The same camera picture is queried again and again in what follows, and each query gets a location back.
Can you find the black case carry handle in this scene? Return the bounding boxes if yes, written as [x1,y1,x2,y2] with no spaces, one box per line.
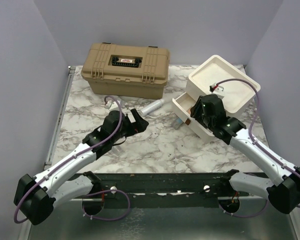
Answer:
[111,56,142,68]

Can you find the clear plastic tube case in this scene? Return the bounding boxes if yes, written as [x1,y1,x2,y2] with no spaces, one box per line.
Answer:
[112,146,123,154]

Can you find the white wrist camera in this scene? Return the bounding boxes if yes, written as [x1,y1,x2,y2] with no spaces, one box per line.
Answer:
[209,83,225,99]
[105,98,124,111]

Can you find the aluminium table edge rail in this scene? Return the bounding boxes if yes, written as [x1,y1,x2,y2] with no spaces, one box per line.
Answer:
[43,65,76,170]

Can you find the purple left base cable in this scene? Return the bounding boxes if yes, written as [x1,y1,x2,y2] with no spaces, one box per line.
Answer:
[81,188,131,221]

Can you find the white drawer organizer box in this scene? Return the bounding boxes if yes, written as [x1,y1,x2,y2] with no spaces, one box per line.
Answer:
[185,54,261,118]

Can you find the black front mounting rail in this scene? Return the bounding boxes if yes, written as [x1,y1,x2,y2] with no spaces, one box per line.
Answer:
[69,170,268,209]

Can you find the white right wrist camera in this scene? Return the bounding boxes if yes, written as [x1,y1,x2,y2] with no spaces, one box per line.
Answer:
[209,83,225,99]

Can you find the clear blue small container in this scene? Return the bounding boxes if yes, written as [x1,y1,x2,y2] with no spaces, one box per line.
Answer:
[171,117,184,130]

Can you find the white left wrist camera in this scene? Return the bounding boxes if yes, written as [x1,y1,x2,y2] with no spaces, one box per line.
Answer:
[105,98,124,111]

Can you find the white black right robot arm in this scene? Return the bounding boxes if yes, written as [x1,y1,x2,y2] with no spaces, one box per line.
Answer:
[190,94,300,214]

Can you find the white cosmetic tube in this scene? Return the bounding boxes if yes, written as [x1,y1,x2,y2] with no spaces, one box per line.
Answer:
[140,98,165,117]

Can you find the tan plastic tool case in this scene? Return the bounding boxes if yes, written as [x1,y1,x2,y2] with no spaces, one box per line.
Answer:
[81,42,170,100]

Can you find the white pull-out drawer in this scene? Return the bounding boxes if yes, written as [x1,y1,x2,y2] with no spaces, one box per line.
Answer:
[171,92,216,143]

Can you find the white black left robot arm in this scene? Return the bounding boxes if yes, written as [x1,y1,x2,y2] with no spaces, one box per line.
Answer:
[13,108,149,225]

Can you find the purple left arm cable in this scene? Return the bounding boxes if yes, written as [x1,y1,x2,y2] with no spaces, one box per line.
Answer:
[13,95,124,224]

